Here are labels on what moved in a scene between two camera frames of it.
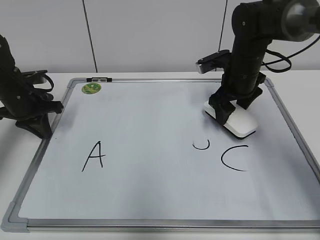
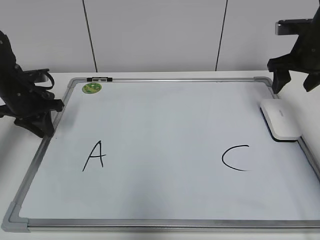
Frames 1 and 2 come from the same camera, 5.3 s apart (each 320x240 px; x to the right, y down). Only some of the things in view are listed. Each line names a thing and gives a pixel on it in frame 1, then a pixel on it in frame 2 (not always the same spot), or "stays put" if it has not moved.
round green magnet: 91,88 stays put
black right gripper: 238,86 to 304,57
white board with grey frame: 133,154 stays put
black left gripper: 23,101 stays put
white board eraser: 241,124 to 282,117
